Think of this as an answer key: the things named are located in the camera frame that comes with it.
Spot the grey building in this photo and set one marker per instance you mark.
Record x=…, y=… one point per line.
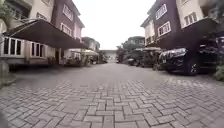
x=90, y=43
x=134, y=42

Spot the grey brick paved road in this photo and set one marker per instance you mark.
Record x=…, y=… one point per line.
x=110, y=96

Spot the row of parked vehicles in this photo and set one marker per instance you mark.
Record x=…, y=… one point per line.
x=145, y=56

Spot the maroon building with white windows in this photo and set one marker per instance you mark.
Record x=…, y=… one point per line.
x=65, y=20

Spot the black car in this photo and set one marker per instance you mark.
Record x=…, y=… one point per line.
x=181, y=58

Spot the maroon and cream building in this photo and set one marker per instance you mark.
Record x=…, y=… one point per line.
x=173, y=20

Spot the cream building with dark canopy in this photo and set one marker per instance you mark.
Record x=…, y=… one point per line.
x=36, y=33

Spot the green bush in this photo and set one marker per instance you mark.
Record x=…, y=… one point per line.
x=220, y=73

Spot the pale wall at road end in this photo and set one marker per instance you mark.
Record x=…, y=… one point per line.
x=109, y=55

